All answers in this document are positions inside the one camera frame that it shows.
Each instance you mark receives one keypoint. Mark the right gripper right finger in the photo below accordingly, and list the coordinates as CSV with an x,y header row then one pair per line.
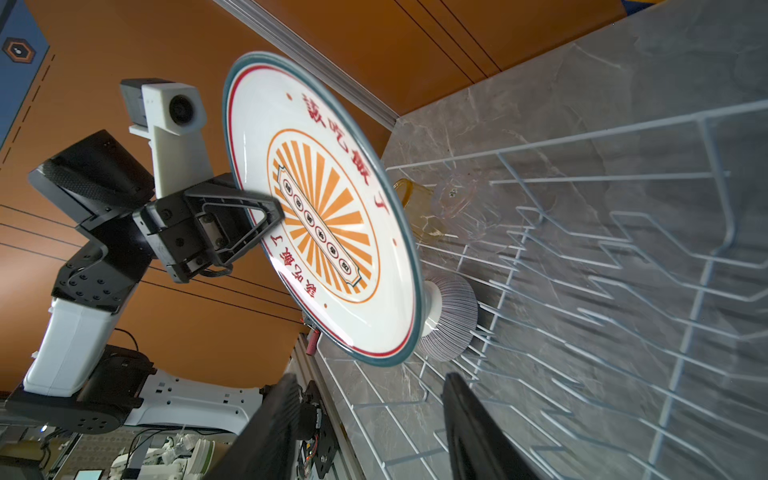
x,y
477,447

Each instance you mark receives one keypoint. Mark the red handled screwdriver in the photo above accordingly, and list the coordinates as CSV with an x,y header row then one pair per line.
x,y
312,342

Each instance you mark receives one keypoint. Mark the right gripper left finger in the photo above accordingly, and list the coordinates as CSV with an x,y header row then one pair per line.
x,y
266,447

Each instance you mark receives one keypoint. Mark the yellow plastic cup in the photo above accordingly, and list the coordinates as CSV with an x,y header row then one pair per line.
x,y
416,202

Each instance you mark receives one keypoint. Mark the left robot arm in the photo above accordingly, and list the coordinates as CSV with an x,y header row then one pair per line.
x,y
78,380

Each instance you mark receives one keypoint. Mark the clear plastic cup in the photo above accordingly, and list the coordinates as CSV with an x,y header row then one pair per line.
x,y
464,203

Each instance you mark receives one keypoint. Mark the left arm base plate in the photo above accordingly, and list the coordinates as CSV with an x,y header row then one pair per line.
x,y
318,444

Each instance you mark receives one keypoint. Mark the white wire dish rack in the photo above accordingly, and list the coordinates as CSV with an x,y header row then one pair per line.
x,y
622,301

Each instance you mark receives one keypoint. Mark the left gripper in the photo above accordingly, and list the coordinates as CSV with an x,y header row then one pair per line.
x,y
204,229

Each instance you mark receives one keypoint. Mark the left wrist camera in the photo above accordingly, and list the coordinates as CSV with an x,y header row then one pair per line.
x,y
170,116

